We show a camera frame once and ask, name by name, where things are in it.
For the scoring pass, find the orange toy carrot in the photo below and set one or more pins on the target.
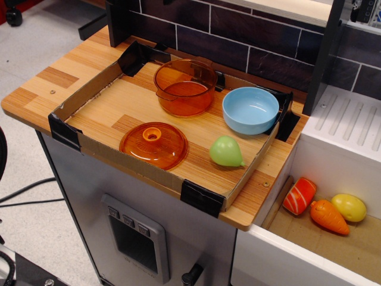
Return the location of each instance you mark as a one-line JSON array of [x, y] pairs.
[[326, 215]]

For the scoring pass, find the black oven knob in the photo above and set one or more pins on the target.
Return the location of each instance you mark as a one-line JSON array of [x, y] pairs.
[[190, 278]]

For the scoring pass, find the yellow toy lemon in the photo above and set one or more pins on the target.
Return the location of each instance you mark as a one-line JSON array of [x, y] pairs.
[[350, 207]]

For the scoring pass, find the orange transparent pot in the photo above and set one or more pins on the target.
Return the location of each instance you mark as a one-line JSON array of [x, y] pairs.
[[185, 87]]

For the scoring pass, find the grey toy oven cabinet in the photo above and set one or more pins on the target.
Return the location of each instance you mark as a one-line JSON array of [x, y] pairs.
[[133, 232]]

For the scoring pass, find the black chair caster wheel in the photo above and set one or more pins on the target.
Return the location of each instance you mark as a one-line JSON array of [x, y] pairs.
[[14, 17]]

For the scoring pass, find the cardboard fence with black tape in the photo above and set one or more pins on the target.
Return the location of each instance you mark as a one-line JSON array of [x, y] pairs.
[[94, 119]]

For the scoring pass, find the toy salmon sushi piece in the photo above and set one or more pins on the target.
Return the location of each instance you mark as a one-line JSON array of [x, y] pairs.
[[299, 196]]

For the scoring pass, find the dark grey shelf post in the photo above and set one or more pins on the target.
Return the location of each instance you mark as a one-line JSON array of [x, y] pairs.
[[326, 55]]

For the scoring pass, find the white toy sink basin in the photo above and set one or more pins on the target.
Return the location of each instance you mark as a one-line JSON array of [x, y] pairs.
[[338, 150]]

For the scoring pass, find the light blue bowl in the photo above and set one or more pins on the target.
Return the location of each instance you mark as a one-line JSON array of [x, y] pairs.
[[250, 110]]

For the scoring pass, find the green toy pear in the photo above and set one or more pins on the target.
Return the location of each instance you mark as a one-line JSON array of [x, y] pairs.
[[225, 151]]

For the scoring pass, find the orange transparent pot lid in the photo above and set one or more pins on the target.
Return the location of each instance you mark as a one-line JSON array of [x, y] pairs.
[[156, 143]]

